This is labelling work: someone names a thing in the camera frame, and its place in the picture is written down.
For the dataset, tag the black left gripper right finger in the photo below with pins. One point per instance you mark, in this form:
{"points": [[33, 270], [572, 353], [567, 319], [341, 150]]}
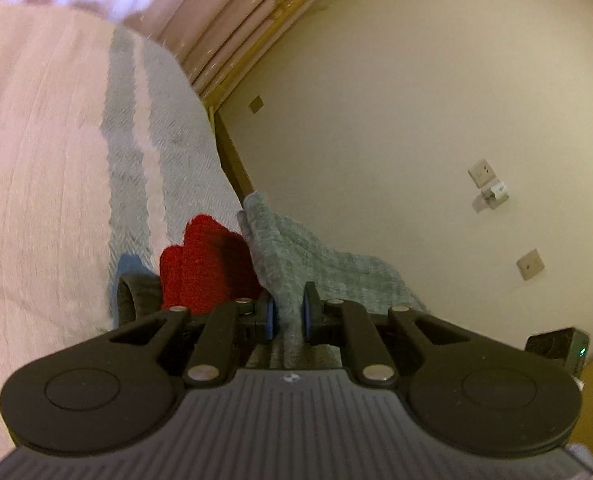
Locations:
{"points": [[347, 325]]}

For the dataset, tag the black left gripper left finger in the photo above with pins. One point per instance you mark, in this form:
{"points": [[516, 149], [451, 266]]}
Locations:
{"points": [[229, 336]]}

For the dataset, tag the dark green knit garment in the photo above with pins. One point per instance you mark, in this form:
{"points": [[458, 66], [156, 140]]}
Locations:
{"points": [[286, 256]]}

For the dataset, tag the dark folded clothes stack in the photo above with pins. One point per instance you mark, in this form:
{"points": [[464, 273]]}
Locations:
{"points": [[137, 291]]}

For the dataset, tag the red folded garment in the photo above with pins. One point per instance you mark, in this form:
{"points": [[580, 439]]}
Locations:
{"points": [[211, 266]]}

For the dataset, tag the white plugged charger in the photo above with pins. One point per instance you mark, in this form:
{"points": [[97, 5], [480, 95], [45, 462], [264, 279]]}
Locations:
{"points": [[491, 198]]}

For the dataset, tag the beige drape curtain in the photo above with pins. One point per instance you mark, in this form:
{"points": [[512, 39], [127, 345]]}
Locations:
{"points": [[237, 37]]}

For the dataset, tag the wooden bed frame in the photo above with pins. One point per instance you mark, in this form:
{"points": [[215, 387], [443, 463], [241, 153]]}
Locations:
{"points": [[229, 156]]}

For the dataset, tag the white wall socket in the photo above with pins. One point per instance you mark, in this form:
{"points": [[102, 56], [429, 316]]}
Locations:
{"points": [[481, 173]]}

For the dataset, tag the small beige wall plate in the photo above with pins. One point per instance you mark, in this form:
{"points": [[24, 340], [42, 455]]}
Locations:
{"points": [[256, 104]]}

